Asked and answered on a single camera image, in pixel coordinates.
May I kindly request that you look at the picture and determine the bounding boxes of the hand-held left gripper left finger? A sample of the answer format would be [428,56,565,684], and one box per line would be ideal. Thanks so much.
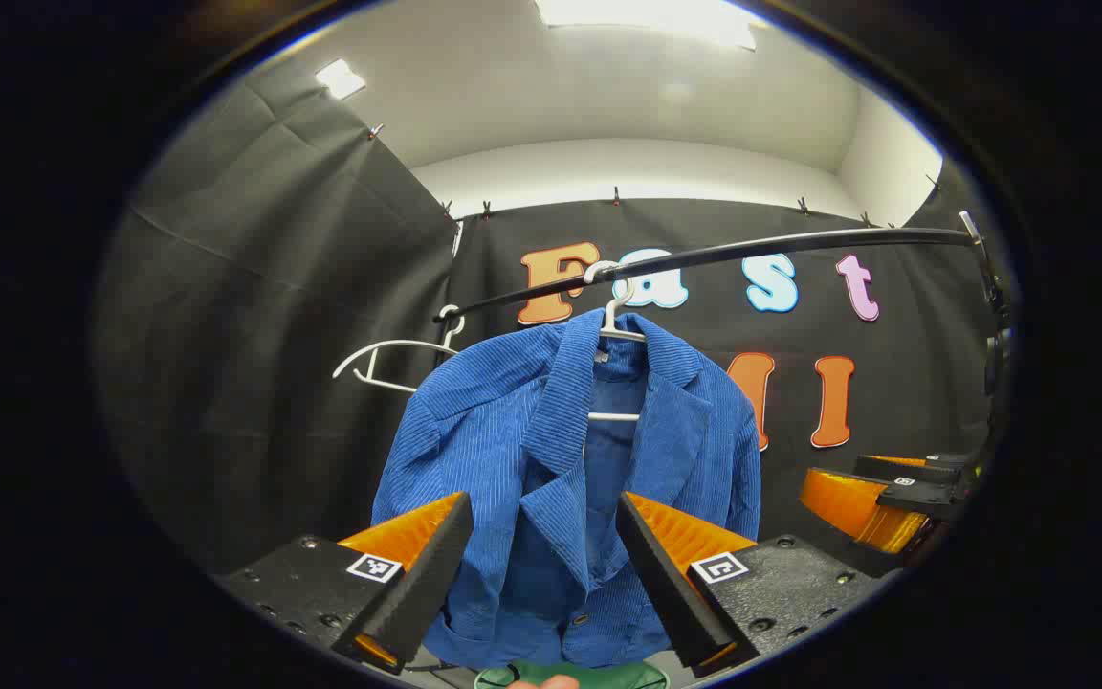
[216,492,475,674]

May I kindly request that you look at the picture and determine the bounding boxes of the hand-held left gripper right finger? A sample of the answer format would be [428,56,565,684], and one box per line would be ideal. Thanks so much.
[616,492,887,678]

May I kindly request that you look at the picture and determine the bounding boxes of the green laundry hamper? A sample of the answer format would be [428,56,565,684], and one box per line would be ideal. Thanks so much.
[473,660,672,689]

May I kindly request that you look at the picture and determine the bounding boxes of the blue corduroy jacket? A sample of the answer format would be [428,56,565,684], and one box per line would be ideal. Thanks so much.
[371,308,762,671]

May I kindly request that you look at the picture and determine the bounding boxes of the white plastic hanger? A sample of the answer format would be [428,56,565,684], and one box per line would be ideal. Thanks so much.
[333,304,468,395]
[583,260,650,423]

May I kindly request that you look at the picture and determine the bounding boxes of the black metal clothes rack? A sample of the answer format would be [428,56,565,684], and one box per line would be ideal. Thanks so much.
[433,211,1011,324]

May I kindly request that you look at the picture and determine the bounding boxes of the row of small cloth clips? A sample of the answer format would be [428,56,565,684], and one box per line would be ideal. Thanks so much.
[366,122,944,231]

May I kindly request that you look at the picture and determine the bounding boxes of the small ceiling light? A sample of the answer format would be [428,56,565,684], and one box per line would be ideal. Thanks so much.
[315,59,367,100]

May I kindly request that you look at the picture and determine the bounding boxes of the large ceiling light panel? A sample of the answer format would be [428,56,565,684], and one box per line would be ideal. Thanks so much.
[534,0,767,51]

